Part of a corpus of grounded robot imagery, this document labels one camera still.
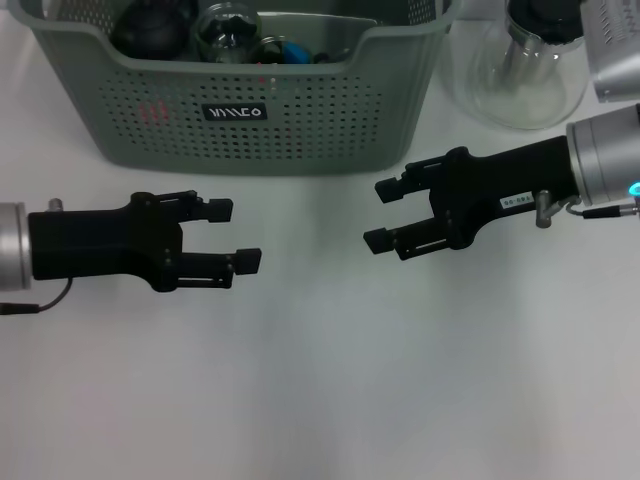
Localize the blue square building plate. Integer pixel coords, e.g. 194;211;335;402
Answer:
280;42;309;65

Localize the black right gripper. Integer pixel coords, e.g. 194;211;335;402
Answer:
363;135;585;262

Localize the grey perforated storage bin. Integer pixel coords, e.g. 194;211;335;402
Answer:
19;0;464;177

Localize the glass teapot steel infuser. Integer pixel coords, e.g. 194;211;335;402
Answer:
444;0;601;131

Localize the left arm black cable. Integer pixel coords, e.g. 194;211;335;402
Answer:
0;198;76;317

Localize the black round teapot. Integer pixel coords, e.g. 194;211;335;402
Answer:
108;0;197;60

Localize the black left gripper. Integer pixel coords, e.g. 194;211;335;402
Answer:
27;189;264;295

